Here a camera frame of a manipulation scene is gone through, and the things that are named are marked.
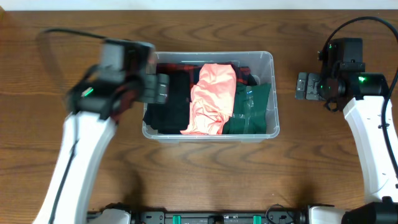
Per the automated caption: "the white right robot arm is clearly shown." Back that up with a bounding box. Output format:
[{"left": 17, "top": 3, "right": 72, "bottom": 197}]
[{"left": 295, "top": 38, "right": 397, "bottom": 223}]

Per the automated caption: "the clear plastic storage bin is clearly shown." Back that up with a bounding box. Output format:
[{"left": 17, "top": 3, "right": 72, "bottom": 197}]
[{"left": 142, "top": 51, "right": 280, "bottom": 143}]

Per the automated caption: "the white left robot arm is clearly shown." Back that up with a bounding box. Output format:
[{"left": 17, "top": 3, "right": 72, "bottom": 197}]
[{"left": 34, "top": 39, "right": 169, "bottom": 223}]

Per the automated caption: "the black taped garment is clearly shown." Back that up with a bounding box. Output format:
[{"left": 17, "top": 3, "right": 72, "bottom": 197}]
[{"left": 143, "top": 71, "right": 190, "bottom": 134}]

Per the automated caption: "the red plaid garment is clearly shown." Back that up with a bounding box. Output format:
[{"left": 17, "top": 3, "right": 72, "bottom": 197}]
[{"left": 156, "top": 63, "right": 251, "bottom": 90}]

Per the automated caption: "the dark green taped garment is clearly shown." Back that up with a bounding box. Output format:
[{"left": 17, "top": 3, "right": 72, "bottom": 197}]
[{"left": 222, "top": 83, "right": 271, "bottom": 134}]

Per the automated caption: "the pink garment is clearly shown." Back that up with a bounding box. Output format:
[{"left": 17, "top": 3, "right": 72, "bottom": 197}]
[{"left": 181, "top": 63, "right": 236, "bottom": 135}]

